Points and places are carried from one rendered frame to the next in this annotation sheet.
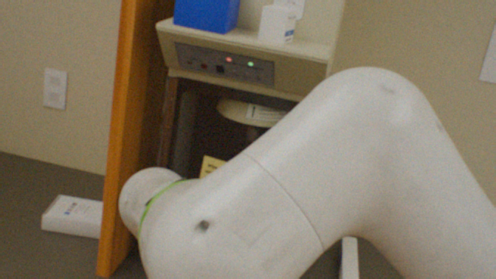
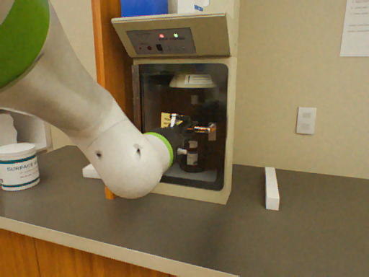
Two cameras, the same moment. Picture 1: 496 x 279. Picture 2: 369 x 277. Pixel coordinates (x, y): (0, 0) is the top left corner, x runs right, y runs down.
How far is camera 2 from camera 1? 0.56 m
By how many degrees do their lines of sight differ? 12
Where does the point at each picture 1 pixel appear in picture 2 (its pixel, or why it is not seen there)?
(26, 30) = not seen: hidden behind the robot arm
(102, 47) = not seen: hidden behind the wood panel
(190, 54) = (138, 40)
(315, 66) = (218, 22)
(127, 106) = (106, 84)
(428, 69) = (305, 56)
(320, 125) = not seen: outside the picture
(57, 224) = (91, 172)
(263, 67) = (184, 36)
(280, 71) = (197, 37)
